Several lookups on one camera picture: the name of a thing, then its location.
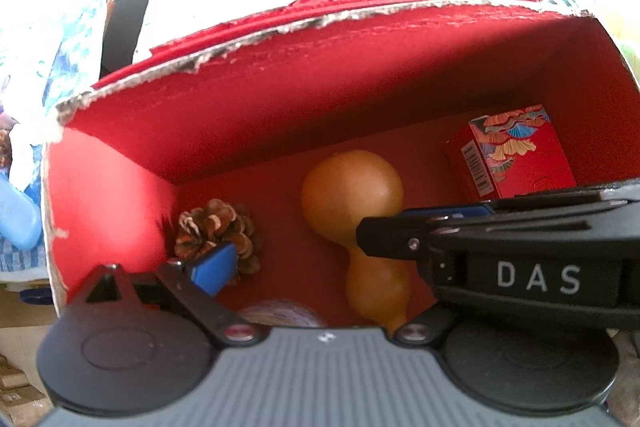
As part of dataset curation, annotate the red cardboard box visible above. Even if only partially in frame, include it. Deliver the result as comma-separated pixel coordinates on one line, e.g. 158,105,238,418
42,0,640,333

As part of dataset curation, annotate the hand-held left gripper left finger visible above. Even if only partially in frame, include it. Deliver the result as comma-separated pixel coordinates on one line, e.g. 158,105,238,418
65,243,268,349

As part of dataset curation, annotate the blue white patterned cloth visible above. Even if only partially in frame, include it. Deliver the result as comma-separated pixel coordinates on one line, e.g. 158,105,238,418
0,237,52,274

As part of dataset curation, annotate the cardboard carton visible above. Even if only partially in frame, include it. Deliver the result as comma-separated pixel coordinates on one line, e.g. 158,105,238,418
0,289,58,329

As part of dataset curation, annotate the orange bottle gourd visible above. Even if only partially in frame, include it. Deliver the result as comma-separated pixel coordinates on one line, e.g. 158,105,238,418
301,149,412,332

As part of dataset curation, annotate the clear packing tape roll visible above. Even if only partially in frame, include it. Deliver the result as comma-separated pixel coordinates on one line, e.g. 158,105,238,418
237,298,322,329

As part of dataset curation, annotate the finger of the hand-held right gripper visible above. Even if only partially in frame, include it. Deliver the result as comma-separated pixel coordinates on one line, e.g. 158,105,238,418
356,216,590,261
400,179,640,222

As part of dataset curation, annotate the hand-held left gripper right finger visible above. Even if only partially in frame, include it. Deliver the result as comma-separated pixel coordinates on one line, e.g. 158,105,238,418
395,304,457,349

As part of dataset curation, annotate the blue plush pillow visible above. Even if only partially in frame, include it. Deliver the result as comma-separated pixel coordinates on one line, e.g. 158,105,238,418
0,177,45,253

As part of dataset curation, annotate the small red patterned box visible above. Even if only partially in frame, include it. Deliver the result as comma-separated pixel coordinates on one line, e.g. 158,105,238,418
445,104,577,200

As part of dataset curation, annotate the blue patterned towel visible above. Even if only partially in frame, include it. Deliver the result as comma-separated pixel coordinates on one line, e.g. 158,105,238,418
30,0,118,118

